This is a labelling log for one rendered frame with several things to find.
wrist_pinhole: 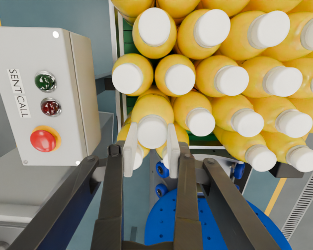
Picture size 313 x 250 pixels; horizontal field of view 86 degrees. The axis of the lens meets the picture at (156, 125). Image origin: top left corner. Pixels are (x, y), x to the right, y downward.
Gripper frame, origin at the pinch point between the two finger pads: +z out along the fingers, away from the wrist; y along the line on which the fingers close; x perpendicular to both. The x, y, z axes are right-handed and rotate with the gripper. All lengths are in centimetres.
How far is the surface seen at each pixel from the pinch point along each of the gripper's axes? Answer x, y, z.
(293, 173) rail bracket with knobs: -15.5, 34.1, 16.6
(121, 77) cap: 6.5, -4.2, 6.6
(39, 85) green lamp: 5.3, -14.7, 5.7
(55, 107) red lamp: 2.3, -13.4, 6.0
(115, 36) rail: 12.7, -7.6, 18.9
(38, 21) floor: 31, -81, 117
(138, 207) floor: -137, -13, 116
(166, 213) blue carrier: -23.4, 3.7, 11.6
